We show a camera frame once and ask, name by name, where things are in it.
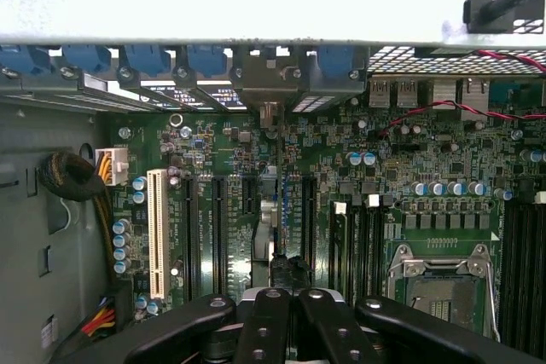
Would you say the black sleeved cable bundle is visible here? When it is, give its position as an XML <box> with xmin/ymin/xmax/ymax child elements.
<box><xmin>38</xmin><ymin>150</ymin><xmax>116</xmax><ymax>284</ymax></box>

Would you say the green motherboard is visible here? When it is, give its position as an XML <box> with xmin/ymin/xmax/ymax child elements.
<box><xmin>108</xmin><ymin>78</ymin><xmax>546</xmax><ymax>364</ymax></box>

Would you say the blue card retention clip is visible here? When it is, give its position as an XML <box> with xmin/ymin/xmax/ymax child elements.
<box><xmin>123</xmin><ymin>44</ymin><xmax>171</xmax><ymax>78</ymax></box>
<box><xmin>0</xmin><ymin>46</ymin><xmax>52</xmax><ymax>75</ymax></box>
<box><xmin>187</xmin><ymin>44</ymin><xmax>227</xmax><ymax>79</ymax></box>
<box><xmin>63</xmin><ymin>44</ymin><xmax>112</xmax><ymax>75</ymax></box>
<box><xmin>317</xmin><ymin>44</ymin><xmax>355</xmax><ymax>79</ymax></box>

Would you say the short black expansion slot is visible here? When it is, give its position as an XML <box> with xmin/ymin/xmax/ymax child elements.
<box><xmin>241</xmin><ymin>176</ymin><xmax>258</xmax><ymax>217</ymax></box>

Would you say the CPU socket metal frame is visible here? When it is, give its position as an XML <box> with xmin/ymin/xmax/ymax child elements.
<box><xmin>386</xmin><ymin>243</ymin><xmax>501</xmax><ymax>342</ymax></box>

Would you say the silver USB port pair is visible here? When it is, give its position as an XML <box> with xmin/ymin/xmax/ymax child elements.
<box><xmin>369</xmin><ymin>78</ymin><xmax>418</xmax><ymax>108</ymax></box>

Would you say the silver network port block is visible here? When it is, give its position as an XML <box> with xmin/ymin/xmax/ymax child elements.
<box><xmin>432</xmin><ymin>78</ymin><xmax>491</xmax><ymax>121</ymax></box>

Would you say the white expansion slot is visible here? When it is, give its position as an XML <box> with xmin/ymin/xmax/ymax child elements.
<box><xmin>147</xmin><ymin>167</ymin><xmax>168</xmax><ymax>300</ymax></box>

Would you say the long black expansion slot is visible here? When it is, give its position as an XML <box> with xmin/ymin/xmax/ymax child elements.
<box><xmin>183</xmin><ymin>174</ymin><xmax>200</xmax><ymax>292</ymax></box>
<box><xmin>301</xmin><ymin>176</ymin><xmax>317</xmax><ymax>263</ymax></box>
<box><xmin>212</xmin><ymin>176</ymin><xmax>229</xmax><ymax>292</ymax></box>

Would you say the black open PC case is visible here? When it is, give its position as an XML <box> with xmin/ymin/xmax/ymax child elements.
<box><xmin>0</xmin><ymin>0</ymin><xmax>546</xmax><ymax>364</ymax></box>

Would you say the red black twisted wire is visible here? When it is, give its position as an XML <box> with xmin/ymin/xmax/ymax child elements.
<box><xmin>375</xmin><ymin>50</ymin><xmax>546</xmax><ymax>137</ymax></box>

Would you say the red yellow wire bundle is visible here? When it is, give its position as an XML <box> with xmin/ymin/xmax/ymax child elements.
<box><xmin>80</xmin><ymin>295</ymin><xmax>119</xmax><ymax>339</ymax></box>

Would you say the white power connector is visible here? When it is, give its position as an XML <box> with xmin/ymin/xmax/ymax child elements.
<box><xmin>96</xmin><ymin>147</ymin><xmax>129</xmax><ymax>186</ymax></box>

